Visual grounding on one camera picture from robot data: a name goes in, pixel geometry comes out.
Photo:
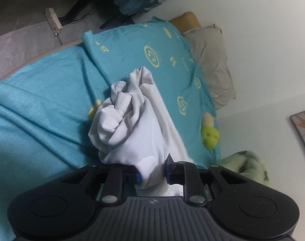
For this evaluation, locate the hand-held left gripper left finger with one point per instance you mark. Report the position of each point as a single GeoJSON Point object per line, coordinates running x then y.
{"type": "Point", "coordinates": [138, 177]}

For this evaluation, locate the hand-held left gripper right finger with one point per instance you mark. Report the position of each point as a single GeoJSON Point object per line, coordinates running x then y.
{"type": "Point", "coordinates": [168, 176]}

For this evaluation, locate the white t-shirt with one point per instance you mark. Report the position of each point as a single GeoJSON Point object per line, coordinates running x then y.
{"type": "Point", "coordinates": [132, 120]}

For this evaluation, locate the green plush toy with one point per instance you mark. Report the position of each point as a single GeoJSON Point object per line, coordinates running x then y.
{"type": "Point", "coordinates": [210, 135]}

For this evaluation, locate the green printed fleece blanket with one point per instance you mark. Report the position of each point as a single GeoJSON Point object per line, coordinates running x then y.
{"type": "Point", "coordinates": [245, 164]}

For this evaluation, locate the teal printed bedsheet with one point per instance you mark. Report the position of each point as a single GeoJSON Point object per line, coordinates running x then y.
{"type": "Point", "coordinates": [42, 105]}

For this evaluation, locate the grey pillow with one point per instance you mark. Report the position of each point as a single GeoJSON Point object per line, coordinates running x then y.
{"type": "Point", "coordinates": [212, 62]}

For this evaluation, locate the white power strip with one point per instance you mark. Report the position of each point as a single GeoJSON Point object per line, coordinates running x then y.
{"type": "Point", "coordinates": [53, 21]}

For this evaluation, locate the grey mattress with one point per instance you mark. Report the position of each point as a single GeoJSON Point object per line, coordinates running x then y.
{"type": "Point", "coordinates": [22, 42]}

